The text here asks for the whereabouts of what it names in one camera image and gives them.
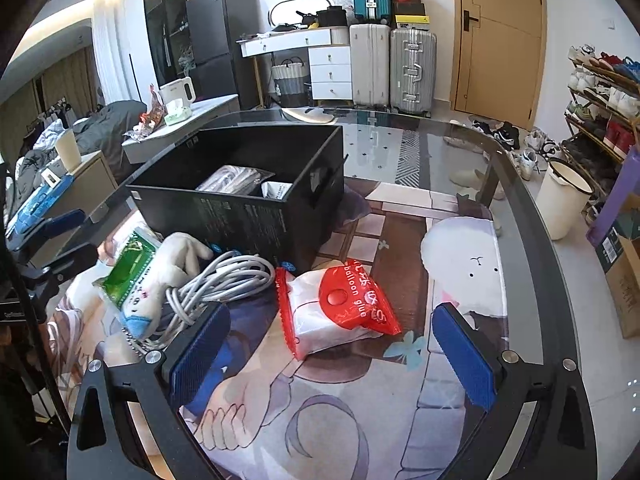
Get wooden door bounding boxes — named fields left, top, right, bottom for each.
left=450, top=0, right=547, bottom=131

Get dark duvet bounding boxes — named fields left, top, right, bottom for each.
left=75, top=100, right=151, bottom=156

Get red snack bag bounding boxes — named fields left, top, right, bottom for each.
left=125, top=85, right=168, bottom=141

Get beige paper cup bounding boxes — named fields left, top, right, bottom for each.
left=54, top=129, right=83, bottom=173

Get white electric kettle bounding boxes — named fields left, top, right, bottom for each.
left=159, top=77, right=195, bottom=108

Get white trash bin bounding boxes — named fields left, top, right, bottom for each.
left=537, top=157, right=596, bottom=241

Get white plush toy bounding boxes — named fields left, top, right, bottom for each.
left=115, top=232, right=216, bottom=356

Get oval mirror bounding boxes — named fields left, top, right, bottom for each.
left=269, top=0, right=328, bottom=31

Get white cable bundle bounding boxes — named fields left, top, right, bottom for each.
left=145, top=250, right=278, bottom=351

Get beige curtains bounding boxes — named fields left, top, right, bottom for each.
left=0, top=50, right=98, bottom=146

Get grey side cabinet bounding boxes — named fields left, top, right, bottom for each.
left=122, top=94, right=241, bottom=165

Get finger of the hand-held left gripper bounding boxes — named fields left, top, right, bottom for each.
left=6, top=208, right=87, bottom=252
left=22, top=243, right=99, bottom=284

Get printed table mat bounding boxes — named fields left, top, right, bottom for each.
left=50, top=180, right=506, bottom=480

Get green tissue box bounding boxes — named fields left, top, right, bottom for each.
left=164, top=101, right=193, bottom=126

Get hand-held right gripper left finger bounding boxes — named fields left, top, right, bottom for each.
left=67, top=302, right=231, bottom=480

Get green packet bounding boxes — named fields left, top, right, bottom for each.
left=100, top=227, right=163, bottom=311

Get beige slipper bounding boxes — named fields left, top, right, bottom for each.
left=450, top=167, right=506, bottom=201

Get shoe rack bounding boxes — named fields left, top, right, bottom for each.
left=560, top=45, right=640, bottom=196

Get white packet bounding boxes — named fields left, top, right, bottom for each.
left=261, top=180, right=293, bottom=200

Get blue plastic bag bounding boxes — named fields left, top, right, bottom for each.
left=7, top=175, right=76, bottom=233

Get black fridge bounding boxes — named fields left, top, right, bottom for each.
left=186, top=0, right=263, bottom=111

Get silver suitcase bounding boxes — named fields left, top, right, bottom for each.
left=390, top=27, right=437, bottom=115

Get brown cardboard box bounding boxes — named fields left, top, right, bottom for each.
left=595, top=200, right=640, bottom=341

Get clothes rack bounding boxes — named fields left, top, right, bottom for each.
left=35, top=100, right=76, bottom=131

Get black pot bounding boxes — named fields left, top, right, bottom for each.
left=316, top=6, right=348, bottom=28

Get white sheer curtain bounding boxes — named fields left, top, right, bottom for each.
left=92, top=7, right=131, bottom=106

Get black storage box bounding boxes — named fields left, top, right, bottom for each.
left=126, top=125, right=347, bottom=273

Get clear zip bag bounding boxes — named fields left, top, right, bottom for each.
left=195, top=164, right=271, bottom=196

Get purple box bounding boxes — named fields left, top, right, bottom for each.
left=586, top=187, right=640, bottom=248

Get white vanity desk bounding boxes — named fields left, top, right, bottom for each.
left=240, top=27, right=351, bottom=101

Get wooden bedside table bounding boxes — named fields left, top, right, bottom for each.
left=15, top=152, right=121, bottom=226

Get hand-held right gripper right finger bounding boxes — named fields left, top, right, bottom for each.
left=432, top=302, right=598, bottom=480

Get white suitcase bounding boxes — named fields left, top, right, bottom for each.
left=349, top=23, right=392, bottom=108

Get woven basket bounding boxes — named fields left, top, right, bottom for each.
left=271, top=60, right=311, bottom=108

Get red and white bag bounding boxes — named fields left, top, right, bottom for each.
left=274, top=259, right=403, bottom=361

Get dark glass cabinet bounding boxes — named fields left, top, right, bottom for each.
left=142, top=0, right=193, bottom=91

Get pile of shoes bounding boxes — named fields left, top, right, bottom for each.
left=470, top=115, right=561, bottom=181

